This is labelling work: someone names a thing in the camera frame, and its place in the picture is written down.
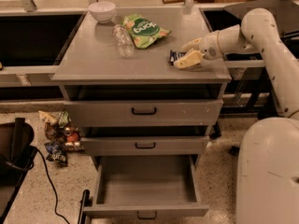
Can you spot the black office chair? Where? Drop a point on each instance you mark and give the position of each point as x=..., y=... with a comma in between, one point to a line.
x=282, y=14

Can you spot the grey middle drawer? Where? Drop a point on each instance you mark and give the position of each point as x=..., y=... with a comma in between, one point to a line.
x=123, y=146

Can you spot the grey top drawer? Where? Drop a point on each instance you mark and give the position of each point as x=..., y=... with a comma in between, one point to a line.
x=143, y=113

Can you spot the white ceramic bowl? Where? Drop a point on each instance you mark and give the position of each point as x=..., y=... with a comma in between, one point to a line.
x=103, y=12

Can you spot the clear plastic bottle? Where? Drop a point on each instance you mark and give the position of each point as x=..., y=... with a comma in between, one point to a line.
x=123, y=41

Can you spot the grey drawer cabinet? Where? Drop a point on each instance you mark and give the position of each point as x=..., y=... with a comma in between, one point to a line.
x=93, y=70

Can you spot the grey drawer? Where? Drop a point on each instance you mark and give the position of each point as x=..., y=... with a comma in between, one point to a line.
x=143, y=113
x=146, y=187
x=123, y=146

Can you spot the dark blue rxbar wrapper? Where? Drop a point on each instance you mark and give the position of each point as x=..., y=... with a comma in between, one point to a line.
x=173, y=55

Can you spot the grey bottom drawer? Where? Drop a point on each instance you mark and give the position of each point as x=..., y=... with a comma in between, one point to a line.
x=146, y=187

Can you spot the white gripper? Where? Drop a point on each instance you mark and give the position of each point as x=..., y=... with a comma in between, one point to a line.
x=209, y=46

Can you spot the wooden stick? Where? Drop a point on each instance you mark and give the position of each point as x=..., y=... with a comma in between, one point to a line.
x=172, y=1

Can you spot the green snack bag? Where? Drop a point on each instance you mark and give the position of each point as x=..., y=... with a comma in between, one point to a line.
x=143, y=31

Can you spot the black caster wheel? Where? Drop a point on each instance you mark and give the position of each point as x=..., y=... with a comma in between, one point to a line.
x=216, y=133

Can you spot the pile of snack packages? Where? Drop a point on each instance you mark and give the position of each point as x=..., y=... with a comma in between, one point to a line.
x=63, y=136

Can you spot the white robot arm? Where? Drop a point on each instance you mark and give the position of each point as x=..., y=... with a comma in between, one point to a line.
x=267, y=188

